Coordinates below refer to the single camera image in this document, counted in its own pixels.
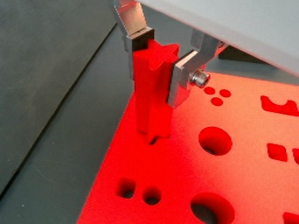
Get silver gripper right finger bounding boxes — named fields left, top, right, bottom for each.
left=167, top=29, right=229, bottom=109

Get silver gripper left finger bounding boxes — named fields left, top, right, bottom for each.
left=113, top=0, right=155, bottom=78

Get red star peg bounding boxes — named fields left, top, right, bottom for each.
left=134, top=39, right=181, bottom=144

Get red shape sorter block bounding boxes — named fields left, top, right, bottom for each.
left=78, top=73, right=299, bottom=224

